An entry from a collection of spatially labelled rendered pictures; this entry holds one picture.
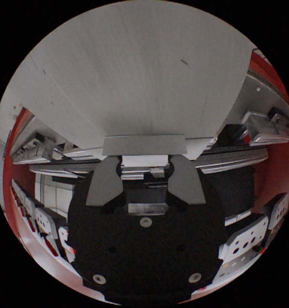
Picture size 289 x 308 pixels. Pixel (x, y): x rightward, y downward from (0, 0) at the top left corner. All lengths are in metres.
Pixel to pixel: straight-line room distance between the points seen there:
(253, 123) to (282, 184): 0.64
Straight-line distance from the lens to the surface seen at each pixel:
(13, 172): 2.19
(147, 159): 0.19
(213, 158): 0.51
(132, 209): 0.23
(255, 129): 0.37
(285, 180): 0.90
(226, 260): 0.28
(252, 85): 0.32
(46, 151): 0.51
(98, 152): 0.17
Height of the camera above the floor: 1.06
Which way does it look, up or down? 20 degrees down
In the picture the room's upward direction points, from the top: 179 degrees clockwise
